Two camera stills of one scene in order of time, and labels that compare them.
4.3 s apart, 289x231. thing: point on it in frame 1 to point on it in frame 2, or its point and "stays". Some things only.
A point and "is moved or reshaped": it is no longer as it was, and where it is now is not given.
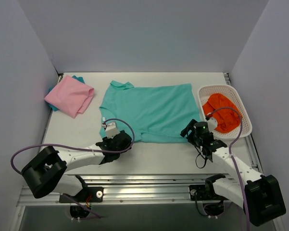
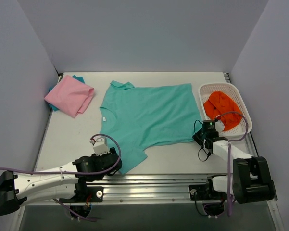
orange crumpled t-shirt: [228, 120] stays
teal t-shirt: [156, 114] is moved or reshaped
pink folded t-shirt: [70, 96] stays
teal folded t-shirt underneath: [80, 78] stays
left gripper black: [124, 137] to [114, 159]
